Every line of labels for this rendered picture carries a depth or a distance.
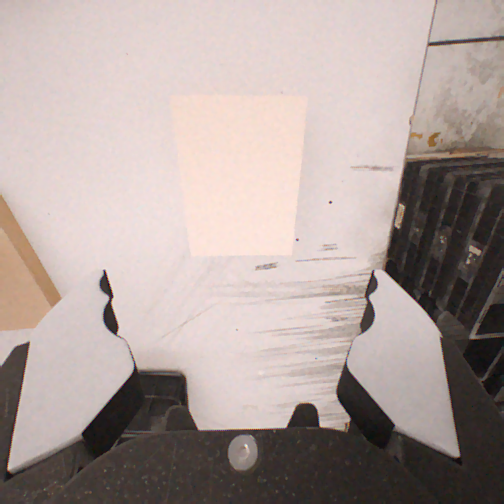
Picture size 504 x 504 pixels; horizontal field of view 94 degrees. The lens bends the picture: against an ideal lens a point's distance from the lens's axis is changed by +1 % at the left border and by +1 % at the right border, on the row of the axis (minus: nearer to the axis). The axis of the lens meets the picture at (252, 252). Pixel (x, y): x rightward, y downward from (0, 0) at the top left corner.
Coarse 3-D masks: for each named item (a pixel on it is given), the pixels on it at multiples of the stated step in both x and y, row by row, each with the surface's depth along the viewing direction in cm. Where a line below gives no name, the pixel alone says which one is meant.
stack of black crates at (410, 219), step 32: (416, 160) 84; (448, 160) 82; (480, 160) 75; (416, 192) 80; (448, 192) 67; (480, 192) 57; (416, 224) 82; (448, 224) 69; (480, 224) 59; (416, 256) 84; (448, 256) 70; (480, 256) 59; (448, 288) 70; (480, 288) 61; (480, 320) 61
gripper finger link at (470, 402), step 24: (456, 360) 7; (456, 384) 6; (480, 384) 7; (456, 408) 6; (480, 408) 6; (456, 432) 5; (480, 432) 5; (408, 456) 5; (432, 456) 5; (480, 456) 5; (432, 480) 5; (456, 480) 5; (480, 480) 5
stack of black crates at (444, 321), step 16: (400, 272) 95; (416, 288) 86; (432, 304) 80; (432, 320) 78; (448, 320) 91; (448, 336) 95; (464, 336) 96; (464, 352) 100; (480, 352) 93; (496, 352) 86; (480, 368) 93
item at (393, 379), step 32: (384, 288) 10; (384, 320) 9; (416, 320) 9; (352, 352) 7; (384, 352) 7; (416, 352) 7; (352, 384) 7; (384, 384) 6; (416, 384) 6; (352, 416) 7; (384, 416) 6; (416, 416) 6; (448, 416) 6; (448, 448) 5
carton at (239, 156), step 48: (192, 96) 21; (240, 96) 21; (288, 96) 21; (192, 144) 23; (240, 144) 23; (288, 144) 23; (192, 192) 25; (240, 192) 25; (288, 192) 25; (192, 240) 27; (240, 240) 28; (288, 240) 28
